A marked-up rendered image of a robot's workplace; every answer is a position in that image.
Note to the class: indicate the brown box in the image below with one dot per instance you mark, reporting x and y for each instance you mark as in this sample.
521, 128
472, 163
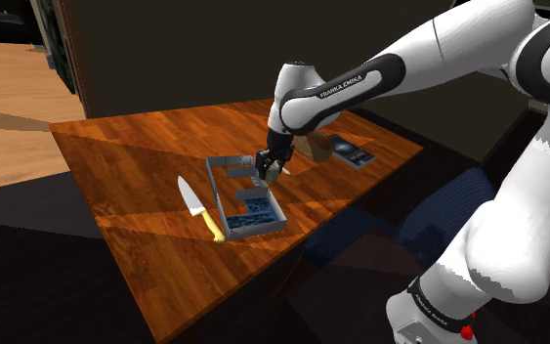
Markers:
316, 147

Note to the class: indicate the grey divided tray, blue bottom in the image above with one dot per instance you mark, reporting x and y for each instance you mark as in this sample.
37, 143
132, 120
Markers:
255, 213

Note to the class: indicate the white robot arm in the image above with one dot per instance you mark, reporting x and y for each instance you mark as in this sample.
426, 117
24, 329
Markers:
503, 228

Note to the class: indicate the small pale grey object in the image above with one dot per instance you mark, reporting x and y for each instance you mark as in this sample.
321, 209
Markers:
279, 173

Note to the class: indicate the wooden table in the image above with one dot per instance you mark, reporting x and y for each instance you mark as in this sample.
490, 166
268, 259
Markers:
150, 143

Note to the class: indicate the dark blue chair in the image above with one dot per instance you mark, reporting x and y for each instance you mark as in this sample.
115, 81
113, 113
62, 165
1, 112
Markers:
446, 205

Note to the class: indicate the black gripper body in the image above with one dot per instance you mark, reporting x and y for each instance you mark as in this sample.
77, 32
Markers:
277, 147

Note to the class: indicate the dark shelf unit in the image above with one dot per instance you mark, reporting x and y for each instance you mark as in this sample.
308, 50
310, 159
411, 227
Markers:
58, 43

